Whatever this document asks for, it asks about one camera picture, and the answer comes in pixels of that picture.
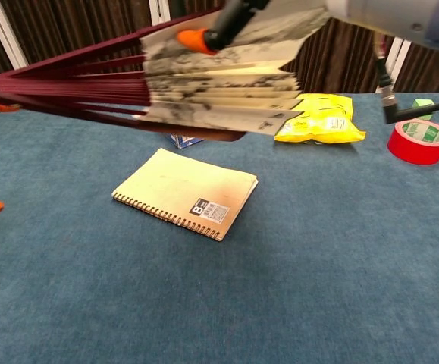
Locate right robot hand orange thumb tip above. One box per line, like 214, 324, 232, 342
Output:
176, 0, 399, 55

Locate white red folding fan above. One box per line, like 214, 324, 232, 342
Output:
0, 0, 334, 143

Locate yellow snack box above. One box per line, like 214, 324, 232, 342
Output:
169, 132, 207, 150

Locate yellow snack bag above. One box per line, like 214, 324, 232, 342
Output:
274, 93, 367, 146

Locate yellow spiral notebook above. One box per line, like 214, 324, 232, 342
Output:
111, 147, 259, 243

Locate green cube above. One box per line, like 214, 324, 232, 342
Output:
411, 98, 437, 121

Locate red tape roll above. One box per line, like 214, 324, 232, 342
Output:
387, 119, 439, 167

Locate blue felt table mat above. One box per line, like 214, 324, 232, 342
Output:
0, 90, 439, 364

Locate white partition frame bar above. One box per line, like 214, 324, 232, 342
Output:
149, 0, 171, 26
0, 0, 29, 70
385, 37, 412, 94

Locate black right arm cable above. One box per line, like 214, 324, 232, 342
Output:
372, 33, 439, 126

